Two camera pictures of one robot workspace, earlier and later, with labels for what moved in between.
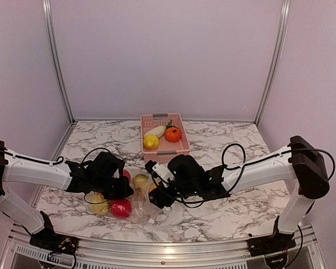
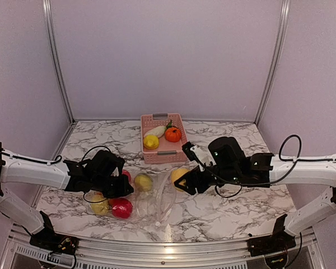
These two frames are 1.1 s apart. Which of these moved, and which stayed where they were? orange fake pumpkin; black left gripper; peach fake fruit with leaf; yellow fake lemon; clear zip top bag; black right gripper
Moved: black right gripper; peach fake fruit with leaf
Stayed: yellow fake lemon; orange fake pumpkin; clear zip top bag; black left gripper
